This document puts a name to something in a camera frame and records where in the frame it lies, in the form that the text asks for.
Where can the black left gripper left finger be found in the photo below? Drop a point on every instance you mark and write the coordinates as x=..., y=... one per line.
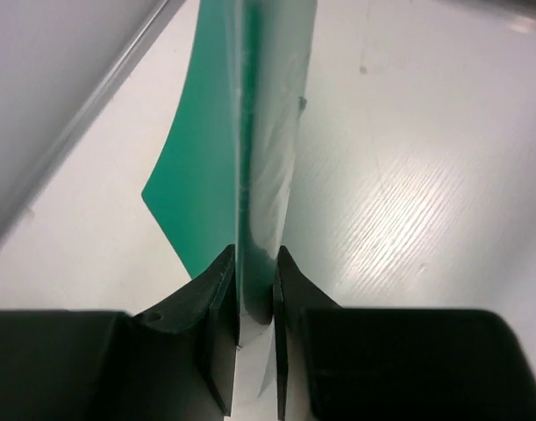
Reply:
x=173, y=361

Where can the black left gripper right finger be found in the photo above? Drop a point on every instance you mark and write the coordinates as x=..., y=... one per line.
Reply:
x=343, y=363

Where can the green notebook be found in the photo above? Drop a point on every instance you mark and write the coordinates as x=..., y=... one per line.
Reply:
x=223, y=176

